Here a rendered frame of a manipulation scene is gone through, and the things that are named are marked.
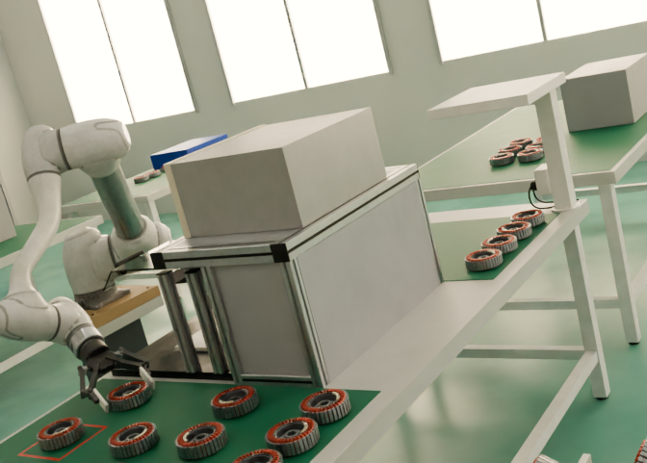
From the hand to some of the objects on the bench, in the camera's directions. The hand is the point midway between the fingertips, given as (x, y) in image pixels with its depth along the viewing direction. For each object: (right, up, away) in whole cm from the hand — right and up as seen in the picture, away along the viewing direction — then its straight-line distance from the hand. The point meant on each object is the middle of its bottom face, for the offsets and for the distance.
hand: (128, 395), depth 230 cm
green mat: (+10, -6, -27) cm, 30 cm away
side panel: (+40, +5, -12) cm, 42 cm away
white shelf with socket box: (+120, +46, +75) cm, 148 cm away
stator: (0, -2, 0) cm, 2 cm away
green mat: (+77, +35, +74) cm, 113 cm away
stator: (-13, -9, -13) cm, 20 cm away
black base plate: (+26, +13, +36) cm, 46 cm away
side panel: (+74, +26, +39) cm, 88 cm away
